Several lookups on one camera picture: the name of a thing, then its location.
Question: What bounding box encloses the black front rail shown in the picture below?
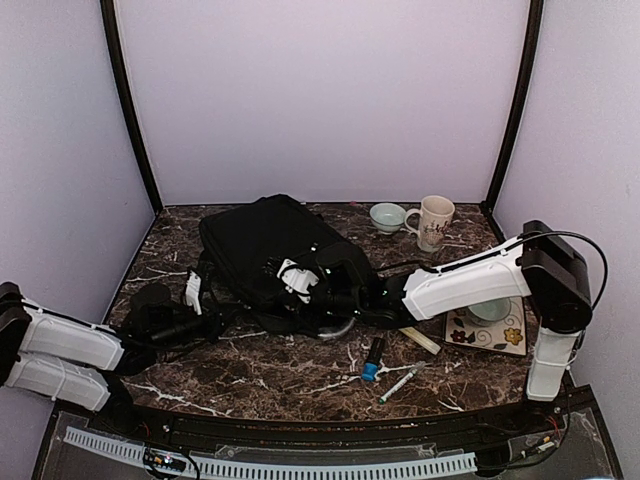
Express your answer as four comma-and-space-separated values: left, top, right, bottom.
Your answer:
91, 404, 567, 450

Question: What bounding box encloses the white slotted cable duct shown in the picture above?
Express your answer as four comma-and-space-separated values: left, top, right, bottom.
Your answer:
63, 427, 477, 479

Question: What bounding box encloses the floral square plate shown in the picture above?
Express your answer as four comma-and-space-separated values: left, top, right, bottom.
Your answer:
443, 297, 527, 357

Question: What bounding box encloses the yellow highlighter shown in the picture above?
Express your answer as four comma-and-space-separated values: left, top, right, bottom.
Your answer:
400, 327, 441, 355

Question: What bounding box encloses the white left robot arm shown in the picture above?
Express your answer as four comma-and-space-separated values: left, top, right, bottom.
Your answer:
1, 272, 224, 436

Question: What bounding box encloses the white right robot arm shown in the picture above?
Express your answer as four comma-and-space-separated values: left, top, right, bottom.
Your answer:
267, 220, 602, 434

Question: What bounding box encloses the small celadon bowl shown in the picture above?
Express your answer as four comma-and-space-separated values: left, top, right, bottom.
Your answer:
369, 202, 406, 235

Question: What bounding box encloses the left black frame post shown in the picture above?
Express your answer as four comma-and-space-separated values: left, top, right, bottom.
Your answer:
100, 0, 164, 215

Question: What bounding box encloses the black marker blue cap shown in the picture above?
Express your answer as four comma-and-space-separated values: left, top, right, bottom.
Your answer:
361, 337, 386, 382

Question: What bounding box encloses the right black frame post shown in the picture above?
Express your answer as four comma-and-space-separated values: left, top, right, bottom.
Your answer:
480, 0, 545, 216

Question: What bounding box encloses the small circuit board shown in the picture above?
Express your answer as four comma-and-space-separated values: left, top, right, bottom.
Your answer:
142, 449, 187, 474

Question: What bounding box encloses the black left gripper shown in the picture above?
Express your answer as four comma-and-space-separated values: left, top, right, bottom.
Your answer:
149, 298, 243, 354

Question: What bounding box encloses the white pen green tip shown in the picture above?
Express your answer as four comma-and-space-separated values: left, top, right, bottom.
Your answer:
378, 361, 426, 405

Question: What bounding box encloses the black student bag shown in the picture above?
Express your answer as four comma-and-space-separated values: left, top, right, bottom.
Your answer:
198, 194, 377, 341

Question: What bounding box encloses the black frame post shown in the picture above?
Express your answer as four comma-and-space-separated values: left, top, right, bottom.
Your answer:
100, 0, 164, 215
480, 0, 545, 216

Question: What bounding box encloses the pale green bowl on plate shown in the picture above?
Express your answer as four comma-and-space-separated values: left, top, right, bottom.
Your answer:
468, 298, 511, 322

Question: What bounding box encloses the cream floral mug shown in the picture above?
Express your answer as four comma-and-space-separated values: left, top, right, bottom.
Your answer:
404, 195, 456, 253

